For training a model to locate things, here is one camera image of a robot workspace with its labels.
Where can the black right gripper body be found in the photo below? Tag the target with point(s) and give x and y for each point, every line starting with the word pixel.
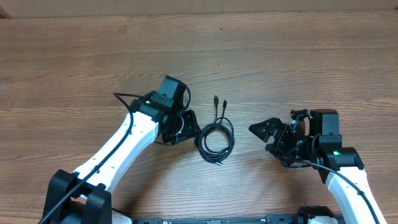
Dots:
pixel 291 145

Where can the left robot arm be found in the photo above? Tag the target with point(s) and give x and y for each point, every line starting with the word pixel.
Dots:
pixel 85 195

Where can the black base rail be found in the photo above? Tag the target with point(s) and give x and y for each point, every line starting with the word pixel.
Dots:
pixel 214 220

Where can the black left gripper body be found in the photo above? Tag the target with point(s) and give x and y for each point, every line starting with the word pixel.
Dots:
pixel 184 126

